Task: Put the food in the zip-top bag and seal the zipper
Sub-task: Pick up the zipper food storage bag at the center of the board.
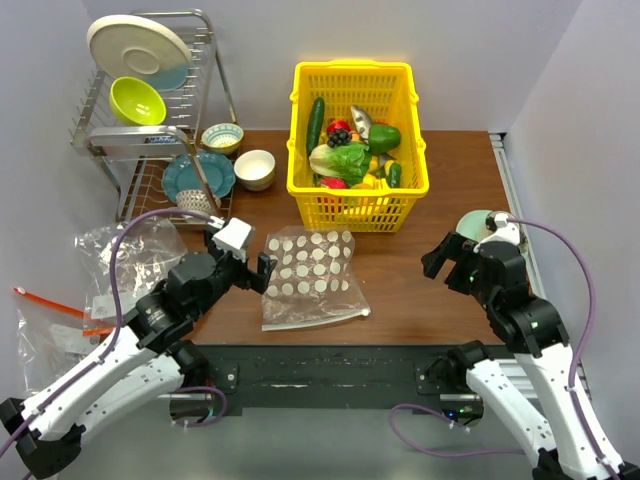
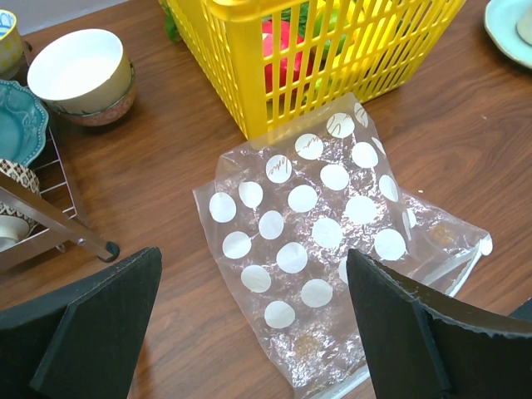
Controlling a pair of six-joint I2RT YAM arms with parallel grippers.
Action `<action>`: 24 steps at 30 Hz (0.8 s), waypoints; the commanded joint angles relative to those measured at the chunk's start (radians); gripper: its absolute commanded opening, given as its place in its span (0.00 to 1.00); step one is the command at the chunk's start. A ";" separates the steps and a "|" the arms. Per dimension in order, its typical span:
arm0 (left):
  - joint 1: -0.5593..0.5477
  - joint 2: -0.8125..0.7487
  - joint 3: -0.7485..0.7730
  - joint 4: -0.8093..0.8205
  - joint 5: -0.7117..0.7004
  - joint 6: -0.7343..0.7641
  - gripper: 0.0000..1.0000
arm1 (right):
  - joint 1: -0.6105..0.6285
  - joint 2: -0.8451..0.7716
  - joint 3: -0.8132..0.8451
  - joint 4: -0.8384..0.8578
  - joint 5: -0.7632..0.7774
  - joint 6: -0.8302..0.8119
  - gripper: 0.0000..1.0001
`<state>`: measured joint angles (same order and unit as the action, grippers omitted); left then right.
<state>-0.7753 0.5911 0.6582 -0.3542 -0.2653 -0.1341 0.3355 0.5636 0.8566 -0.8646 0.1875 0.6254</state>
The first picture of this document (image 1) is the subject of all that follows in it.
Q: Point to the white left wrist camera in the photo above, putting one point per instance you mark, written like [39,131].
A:
[232,235]

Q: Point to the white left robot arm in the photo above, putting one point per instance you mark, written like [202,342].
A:
[147,355]

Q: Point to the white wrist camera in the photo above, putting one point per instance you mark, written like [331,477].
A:
[503,229]
[232,235]

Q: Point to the green bell pepper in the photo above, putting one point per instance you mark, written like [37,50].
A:
[383,138]

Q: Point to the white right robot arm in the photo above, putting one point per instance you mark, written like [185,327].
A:
[560,440]

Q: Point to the grey toy fish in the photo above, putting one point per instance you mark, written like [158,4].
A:
[362,122]

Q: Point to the crumpled clear plastic bag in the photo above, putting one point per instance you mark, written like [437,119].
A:
[144,258]

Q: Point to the yellow plastic basket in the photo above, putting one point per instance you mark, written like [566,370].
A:
[386,91]

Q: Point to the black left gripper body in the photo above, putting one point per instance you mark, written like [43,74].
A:
[231,270]

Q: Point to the large cream blue plate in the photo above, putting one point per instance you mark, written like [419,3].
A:
[134,46]

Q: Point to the teal patterned small bowl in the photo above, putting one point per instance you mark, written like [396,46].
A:
[223,138]

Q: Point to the black toy grapes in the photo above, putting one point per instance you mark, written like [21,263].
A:
[339,137]

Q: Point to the lime green bowl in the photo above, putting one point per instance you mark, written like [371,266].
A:
[136,103]

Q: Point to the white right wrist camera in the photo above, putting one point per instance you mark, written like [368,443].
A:
[503,229]

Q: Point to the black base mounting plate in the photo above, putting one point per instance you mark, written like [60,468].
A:
[336,377]

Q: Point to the long dark cucumber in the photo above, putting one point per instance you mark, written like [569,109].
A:
[315,122]

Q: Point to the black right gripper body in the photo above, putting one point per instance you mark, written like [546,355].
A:
[463,275]

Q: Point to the mint green saucer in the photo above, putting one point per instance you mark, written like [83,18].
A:
[473,226]

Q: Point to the yellow toy fruit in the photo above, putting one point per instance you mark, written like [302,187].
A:
[374,164]

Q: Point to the teal scalloped plate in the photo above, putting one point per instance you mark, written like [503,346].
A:
[180,175]

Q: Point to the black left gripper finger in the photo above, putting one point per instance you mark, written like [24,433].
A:
[209,241]
[263,273]

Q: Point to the small green cucumber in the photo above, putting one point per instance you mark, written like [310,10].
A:
[393,174]

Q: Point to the metal dish rack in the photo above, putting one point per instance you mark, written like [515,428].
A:
[134,158]

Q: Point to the cream ceramic bowl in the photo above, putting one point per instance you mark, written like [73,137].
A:
[255,170]

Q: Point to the green toy lettuce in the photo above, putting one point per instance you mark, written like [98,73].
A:
[348,162]

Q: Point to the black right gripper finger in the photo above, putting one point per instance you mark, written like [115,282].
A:
[458,241]
[433,261]

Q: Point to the patterned grey bowl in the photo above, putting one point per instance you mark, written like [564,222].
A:
[197,201]

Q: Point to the red toy dragon fruit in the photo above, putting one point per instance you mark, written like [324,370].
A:
[333,183]

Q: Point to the dotted clear zip bag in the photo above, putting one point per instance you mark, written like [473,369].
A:
[312,284]

